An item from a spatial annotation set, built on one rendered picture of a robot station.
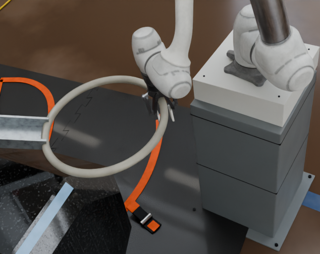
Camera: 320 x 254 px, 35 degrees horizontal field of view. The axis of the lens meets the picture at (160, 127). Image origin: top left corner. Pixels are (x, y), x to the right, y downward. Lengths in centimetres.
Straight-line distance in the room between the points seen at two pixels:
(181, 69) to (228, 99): 47
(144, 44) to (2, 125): 66
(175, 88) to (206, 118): 56
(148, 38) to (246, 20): 40
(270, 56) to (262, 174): 66
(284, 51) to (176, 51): 37
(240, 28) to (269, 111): 33
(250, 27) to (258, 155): 55
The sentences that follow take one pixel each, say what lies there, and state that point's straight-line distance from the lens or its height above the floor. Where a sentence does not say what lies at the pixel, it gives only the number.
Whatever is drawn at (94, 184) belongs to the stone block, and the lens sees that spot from 205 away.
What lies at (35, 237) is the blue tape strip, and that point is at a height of 82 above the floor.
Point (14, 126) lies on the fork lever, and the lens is 203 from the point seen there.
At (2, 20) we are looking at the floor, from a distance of 439.
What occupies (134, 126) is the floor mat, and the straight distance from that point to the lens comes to 315.
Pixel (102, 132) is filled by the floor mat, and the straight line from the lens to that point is 316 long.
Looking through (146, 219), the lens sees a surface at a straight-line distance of 270.
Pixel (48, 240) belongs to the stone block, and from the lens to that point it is 186.
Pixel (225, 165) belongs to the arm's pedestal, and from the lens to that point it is 232.
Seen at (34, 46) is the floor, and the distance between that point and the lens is 399.
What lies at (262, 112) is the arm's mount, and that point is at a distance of 201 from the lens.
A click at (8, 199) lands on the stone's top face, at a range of 194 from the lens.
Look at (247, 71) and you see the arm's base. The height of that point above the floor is 95.
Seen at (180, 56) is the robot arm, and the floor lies 128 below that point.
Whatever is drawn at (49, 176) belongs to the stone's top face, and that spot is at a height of 85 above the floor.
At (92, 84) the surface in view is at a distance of 207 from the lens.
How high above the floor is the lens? 232
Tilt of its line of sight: 48 degrees down
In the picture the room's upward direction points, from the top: 11 degrees counter-clockwise
